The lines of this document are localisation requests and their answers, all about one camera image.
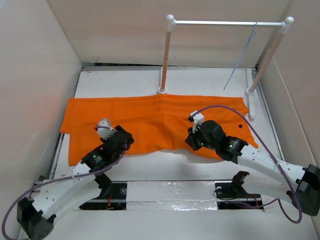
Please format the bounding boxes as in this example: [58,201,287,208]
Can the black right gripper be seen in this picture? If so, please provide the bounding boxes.
[185,123,218,151]

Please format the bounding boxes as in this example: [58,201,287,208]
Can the orange trousers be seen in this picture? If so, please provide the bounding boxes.
[60,94,256,166]

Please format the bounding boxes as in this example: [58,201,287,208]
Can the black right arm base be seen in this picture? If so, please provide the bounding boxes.
[212,171,264,210]

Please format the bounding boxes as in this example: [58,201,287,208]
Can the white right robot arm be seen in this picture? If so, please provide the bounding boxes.
[185,117,320,216]

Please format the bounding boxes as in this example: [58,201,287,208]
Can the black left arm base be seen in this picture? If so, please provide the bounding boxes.
[79,174,128,211]

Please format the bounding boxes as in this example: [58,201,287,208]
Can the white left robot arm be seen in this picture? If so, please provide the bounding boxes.
[16,125,134,240]

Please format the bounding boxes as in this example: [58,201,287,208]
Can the white clothes rack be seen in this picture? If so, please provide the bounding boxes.
[156,14,295,122]

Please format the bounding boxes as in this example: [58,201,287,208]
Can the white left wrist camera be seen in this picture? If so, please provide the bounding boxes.
[94,118,117,140]

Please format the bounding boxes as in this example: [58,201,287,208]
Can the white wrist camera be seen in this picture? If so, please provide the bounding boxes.
[188,111,205,133]
[94,118,117,140]

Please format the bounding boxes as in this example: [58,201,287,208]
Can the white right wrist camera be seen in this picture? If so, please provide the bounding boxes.
[188,111,205,133]

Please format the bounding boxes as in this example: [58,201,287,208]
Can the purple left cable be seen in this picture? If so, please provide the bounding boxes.
[1,124,126,240]

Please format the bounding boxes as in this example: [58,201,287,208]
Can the purple cable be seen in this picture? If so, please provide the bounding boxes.
[189,104,303,224]
[1,124,126,240]

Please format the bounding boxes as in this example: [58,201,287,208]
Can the blue wire hanger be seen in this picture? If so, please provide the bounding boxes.
[223,20,259,90]

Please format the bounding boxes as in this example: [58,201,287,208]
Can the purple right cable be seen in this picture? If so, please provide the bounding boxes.
[189,104,303,224]

